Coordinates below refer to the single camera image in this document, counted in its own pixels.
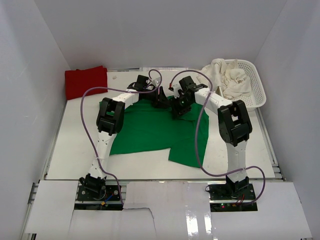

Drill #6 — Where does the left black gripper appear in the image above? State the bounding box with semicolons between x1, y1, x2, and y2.
143;86;170;110

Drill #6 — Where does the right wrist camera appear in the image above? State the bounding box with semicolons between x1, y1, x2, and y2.
168;83;182;99

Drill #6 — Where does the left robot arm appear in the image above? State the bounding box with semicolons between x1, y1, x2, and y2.
79;75;169;201

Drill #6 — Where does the white paper front cover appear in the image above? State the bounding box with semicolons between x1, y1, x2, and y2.
25;180;312;240

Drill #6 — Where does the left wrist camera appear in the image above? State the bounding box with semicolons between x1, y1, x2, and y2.
146;77;161;91

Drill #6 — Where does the paper label strip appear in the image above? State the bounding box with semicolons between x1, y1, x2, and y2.
139;67;189;72

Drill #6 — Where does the folded red t shirt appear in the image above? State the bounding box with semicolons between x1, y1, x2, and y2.
64;65;108;100

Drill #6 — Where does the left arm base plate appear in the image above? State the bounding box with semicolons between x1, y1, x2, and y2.
74;185;123;211

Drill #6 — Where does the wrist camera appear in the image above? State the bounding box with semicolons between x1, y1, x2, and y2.
168;83;182;99
146;77;161;91

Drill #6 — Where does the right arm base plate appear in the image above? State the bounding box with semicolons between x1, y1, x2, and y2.
204;183;258;213

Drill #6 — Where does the cream white t shirt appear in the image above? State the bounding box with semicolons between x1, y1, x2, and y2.
200;58;252;100

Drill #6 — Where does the white perforated plastic basket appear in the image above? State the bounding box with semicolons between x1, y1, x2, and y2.
234;59;267;112

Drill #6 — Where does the green t shirt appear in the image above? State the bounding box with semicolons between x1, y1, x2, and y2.
110;99;209;168

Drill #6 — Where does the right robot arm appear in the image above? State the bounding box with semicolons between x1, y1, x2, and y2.
169;76;253;200

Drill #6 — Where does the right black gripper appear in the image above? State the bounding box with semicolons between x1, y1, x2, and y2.
168;94;194;120

